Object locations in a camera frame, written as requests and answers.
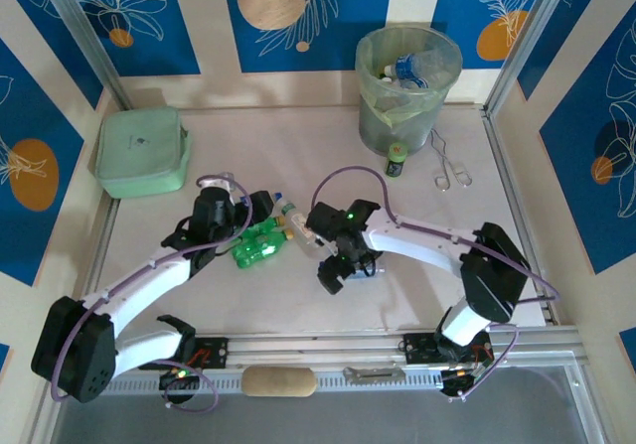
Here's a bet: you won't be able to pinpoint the aluminium frame post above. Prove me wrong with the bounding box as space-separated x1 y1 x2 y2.
37 0 133 112
484 0 572 117

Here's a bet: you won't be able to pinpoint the clear bottle orange white label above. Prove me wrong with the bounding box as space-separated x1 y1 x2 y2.
274 193 327 257

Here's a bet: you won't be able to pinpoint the green plastic bin liner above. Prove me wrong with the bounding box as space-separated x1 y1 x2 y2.
355 23 464 127

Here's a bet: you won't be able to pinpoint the aluminium frame rail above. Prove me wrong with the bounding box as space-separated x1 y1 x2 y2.
42 333 590 380

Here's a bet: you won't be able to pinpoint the mint green zipper pouch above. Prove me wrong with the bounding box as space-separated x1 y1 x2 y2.
93 105 193 201

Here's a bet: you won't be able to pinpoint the grey slotted cable duct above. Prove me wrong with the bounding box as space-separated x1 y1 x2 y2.
106 368 577 396

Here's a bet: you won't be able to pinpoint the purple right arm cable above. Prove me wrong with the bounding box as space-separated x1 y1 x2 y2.
312 165 560 405

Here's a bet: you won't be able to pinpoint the black left base mounting plate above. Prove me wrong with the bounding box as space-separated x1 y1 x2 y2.
191 337 231 371

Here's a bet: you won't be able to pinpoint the silver metal bracket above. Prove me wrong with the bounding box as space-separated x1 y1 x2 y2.
342 366 404 383

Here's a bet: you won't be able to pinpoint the black right base mounting plate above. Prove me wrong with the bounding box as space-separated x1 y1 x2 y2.
402 333 496 366

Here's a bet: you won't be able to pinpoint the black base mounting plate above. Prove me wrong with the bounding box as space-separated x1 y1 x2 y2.
402 333 496 366
191 337 231 371

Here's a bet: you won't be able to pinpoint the clear bottle blue white label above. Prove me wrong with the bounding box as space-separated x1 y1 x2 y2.
347 262 387 282

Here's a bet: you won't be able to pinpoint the grey mesh waste bin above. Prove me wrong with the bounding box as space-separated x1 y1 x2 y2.
355 23 464 156

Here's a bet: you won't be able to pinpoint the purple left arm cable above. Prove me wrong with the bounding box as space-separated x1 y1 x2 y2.
49 174 254 413

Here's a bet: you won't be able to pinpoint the beige oblong cushion pad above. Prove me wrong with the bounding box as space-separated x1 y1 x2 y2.
240 367 318 399

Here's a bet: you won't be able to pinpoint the metal wire tongs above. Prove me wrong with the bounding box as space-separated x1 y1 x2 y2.
429 128 473 192

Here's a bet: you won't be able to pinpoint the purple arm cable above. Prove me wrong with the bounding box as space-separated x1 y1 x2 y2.
49 174 254 413
312 165 560 405

